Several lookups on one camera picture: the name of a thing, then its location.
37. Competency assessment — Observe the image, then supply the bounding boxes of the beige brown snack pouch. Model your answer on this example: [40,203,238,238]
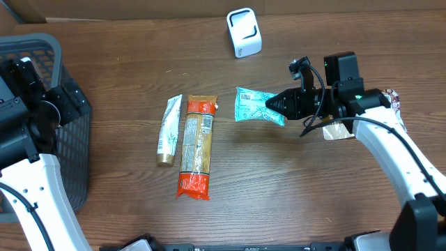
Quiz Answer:
[322,89,407,141]

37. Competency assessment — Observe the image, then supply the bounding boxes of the green teal snack packet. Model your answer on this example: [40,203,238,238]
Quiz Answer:
[234,86,285,126]

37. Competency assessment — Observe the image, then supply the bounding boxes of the red orange spaghetti pack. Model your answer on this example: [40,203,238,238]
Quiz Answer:
[177,95,217,200]

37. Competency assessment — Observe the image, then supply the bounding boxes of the white cream tube gold cap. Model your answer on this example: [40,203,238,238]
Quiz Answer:
[156,94,183,167]

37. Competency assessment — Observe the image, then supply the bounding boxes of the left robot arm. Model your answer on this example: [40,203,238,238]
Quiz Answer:
[1,57,91,250]

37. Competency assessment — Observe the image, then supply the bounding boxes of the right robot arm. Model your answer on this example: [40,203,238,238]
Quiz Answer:
[266,52,445,250]

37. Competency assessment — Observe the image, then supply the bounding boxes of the white barcode scanner box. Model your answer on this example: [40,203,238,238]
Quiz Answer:
[226,8,262,58]

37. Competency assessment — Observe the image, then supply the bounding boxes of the grey plastic shopping basket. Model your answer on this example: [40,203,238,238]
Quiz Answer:
[1,33,92,211]

